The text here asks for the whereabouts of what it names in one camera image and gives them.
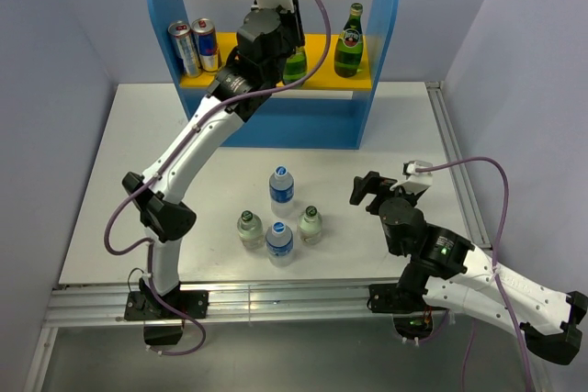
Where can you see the clear Chang bottle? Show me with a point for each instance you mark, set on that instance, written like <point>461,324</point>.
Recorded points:
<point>310,225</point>
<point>250,230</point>

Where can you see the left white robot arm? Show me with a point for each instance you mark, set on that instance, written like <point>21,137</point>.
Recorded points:
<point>236,93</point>

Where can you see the pocari sweat bottle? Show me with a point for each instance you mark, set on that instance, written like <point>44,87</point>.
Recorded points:
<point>280,244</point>
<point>281,191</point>

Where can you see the aluminium frame rail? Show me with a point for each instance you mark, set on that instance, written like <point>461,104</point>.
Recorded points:
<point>302,327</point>

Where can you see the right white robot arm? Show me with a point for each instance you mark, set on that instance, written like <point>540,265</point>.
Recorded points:
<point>446,270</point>

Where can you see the green Perrier bottle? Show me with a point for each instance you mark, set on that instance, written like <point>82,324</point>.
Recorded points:
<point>349,46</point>
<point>296,66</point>

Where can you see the blue energy drink can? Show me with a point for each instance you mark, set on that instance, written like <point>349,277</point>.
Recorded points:
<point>209,52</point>

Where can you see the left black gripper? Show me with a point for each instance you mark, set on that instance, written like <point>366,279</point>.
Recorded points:
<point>299,31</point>

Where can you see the silver energy drink can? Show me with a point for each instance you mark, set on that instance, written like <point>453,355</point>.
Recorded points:
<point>180,34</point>

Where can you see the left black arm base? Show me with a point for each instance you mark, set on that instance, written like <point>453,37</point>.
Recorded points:
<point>162,327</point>

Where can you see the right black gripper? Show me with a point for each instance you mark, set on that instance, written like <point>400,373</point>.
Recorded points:
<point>379,185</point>

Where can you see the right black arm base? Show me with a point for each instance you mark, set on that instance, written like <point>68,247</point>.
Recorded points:
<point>413,320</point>

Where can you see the Pocari Sweat bottle front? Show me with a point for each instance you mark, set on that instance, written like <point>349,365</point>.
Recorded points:
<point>280,244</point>

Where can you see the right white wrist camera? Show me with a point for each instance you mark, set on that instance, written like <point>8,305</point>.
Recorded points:
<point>414,182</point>

